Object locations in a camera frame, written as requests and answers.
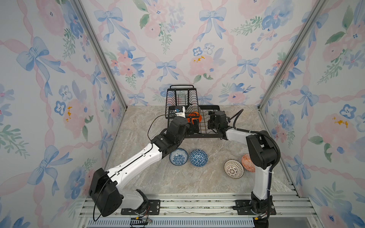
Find orange plastic bowl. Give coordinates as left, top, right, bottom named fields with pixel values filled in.
left=187, top=112, right=202, bottom=123

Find blue floral ceramic bowl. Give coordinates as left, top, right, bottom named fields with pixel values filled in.
left=169, top=148, right=189, bottom=166

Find blue geometric patterned bowl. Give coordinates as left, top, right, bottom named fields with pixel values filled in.
left=190, top=149, right=208, bottom=167

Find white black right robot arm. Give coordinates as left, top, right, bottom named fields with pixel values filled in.
left=208, top=110, right=281, bottom=218

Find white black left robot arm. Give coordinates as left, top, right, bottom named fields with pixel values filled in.
left=89, top=116, right=199, bottom=217

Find red patterned ceramic bowl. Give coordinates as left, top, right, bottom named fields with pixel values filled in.
left=241, top=154, right=255, bottom=173

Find white brown lattice bowl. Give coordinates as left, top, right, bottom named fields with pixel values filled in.
left=224, top=160, right=244, bottom=179

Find black wire dish rack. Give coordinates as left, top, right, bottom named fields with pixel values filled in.
left=165, top=85, right=223, bottom=138

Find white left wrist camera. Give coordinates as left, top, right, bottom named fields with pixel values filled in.
left=169, top=105, right=186, bottom=118

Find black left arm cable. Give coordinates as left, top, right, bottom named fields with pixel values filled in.
left=92, top=113, right=175, bottom=222

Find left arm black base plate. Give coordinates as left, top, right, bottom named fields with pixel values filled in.
left=121, top=199, right=161, bottom=216

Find aluminium front rail frame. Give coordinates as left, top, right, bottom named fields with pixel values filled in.
left=74, top=191, right=322, bottom=228

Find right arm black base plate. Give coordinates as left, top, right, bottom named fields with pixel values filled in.
left=232, top=199, right=277, bottom=216

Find right aluminium corner post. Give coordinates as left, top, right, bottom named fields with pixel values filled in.
left=258, top=0, right=328, bottom=111

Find aluminium corner post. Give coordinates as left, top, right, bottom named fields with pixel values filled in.
left=70, top=0, right=127, bottom=111
left=258, top=0, right=328, bottom=111

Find left aluminium corner post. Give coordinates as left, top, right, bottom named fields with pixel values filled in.
left=70, top=0, right=127, bottom=111

